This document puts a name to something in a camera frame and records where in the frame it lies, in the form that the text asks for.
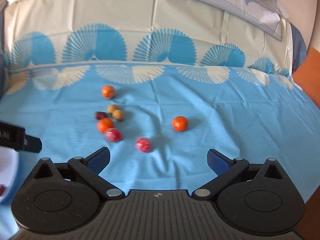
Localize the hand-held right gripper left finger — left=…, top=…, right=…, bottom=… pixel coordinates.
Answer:
left=32, top=147, right=125, bottom=200

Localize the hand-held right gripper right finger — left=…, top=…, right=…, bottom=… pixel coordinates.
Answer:
left=191, top=149, right=288, bottom=200

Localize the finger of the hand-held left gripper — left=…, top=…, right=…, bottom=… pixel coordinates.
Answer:
left=25, top=135, right=42, bottom=153

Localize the small red apple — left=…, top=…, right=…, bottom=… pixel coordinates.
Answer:
left=135, top=137, right=152, bottom=153
left=105, top=128, right=123, bottom=143

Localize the pale round plate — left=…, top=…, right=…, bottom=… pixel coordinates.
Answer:
left=0, top=147, right=20, bottom=203

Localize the orange tangerine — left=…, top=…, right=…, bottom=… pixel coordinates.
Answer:
left=172, top=116, right=189, bottom=132
left=97, top=118, right=115, bottom=133
left=101, top=85, right=116, bottom=99

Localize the blue fan-print cloth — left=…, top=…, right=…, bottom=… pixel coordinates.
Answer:
left=0, top=0, right=320, bottom=240

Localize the orange cushion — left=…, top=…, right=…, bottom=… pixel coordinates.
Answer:
left=292, top=46, right=320, bottom=110

